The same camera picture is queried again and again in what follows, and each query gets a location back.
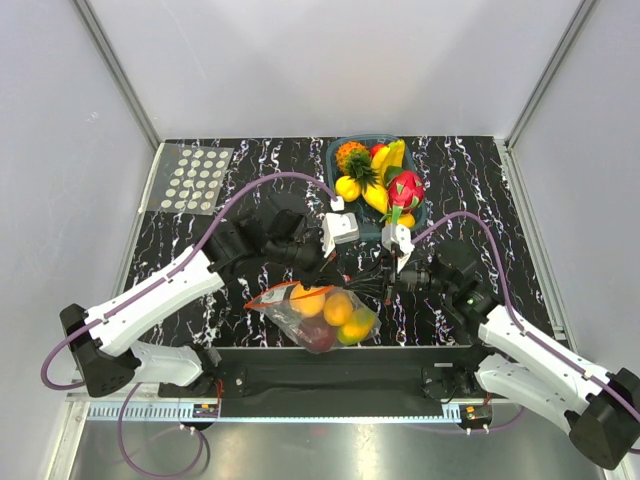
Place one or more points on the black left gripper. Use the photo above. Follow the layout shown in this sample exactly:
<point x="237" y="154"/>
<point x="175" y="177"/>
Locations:
<point x="308" y="277"/>

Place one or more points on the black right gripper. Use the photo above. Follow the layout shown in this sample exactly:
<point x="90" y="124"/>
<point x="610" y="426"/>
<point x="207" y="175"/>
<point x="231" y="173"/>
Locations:
<point x="399" y="277"/>

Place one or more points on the clear zip top bag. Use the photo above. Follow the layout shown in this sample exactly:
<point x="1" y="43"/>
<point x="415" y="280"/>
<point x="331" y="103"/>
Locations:
<point x="274" y="304"/>

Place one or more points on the yellow green mango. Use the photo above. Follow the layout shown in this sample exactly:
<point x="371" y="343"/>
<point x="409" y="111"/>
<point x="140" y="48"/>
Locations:
<point x="358" y="327"/>

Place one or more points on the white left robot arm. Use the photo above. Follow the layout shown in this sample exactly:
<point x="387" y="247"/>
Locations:
<point x="104" y="340"/>

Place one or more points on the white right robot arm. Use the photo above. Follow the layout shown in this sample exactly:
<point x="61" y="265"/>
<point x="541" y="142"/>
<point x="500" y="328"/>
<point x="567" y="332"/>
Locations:
<point x="513" y="359"/>

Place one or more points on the yellow lemon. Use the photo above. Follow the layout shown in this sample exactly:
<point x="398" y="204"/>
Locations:
<point x="348" y="188"/>

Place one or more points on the small yellow orange fruit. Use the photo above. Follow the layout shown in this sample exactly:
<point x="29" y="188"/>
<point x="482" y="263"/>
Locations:
<point x="376" y="196"/>

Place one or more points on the pink dragon fruit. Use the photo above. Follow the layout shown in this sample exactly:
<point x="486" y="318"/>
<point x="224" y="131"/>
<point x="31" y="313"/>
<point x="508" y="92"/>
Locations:
<point x="405" y="194"/>

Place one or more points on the orange pineapple toy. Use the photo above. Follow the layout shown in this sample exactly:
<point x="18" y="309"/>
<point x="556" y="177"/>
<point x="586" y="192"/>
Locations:
<point x="354" y="160"/>

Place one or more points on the clear sheet with white dots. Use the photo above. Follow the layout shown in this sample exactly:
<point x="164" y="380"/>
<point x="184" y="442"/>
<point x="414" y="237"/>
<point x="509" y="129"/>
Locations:
<point x="186" y="179"/>

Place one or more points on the green lime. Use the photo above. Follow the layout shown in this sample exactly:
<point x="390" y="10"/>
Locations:
<point x="392" y="172"/>

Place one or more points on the red apple behind bananas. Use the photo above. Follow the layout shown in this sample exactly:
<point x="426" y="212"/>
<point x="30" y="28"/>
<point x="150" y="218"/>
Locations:
<point x="376" y="148"/>

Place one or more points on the yellow banana bunch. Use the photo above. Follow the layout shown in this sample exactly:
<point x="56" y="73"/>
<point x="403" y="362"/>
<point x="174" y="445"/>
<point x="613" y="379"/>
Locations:
<point x="389" y="156"/>

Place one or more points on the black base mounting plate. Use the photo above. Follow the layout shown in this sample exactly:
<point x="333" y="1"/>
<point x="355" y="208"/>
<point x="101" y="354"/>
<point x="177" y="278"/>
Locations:
<point x="440" y="371"/>

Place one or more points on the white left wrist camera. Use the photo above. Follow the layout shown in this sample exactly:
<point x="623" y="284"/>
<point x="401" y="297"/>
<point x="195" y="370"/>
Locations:
<point x="340" y="230"/>

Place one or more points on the aluminium frame rail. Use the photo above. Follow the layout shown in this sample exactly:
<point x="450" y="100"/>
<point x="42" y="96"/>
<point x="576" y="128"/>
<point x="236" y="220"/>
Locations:
<point x="571" y="382"/>

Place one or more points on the white slotted cable duct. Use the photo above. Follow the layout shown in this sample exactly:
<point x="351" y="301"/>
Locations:
<point x="196" y="413"/>

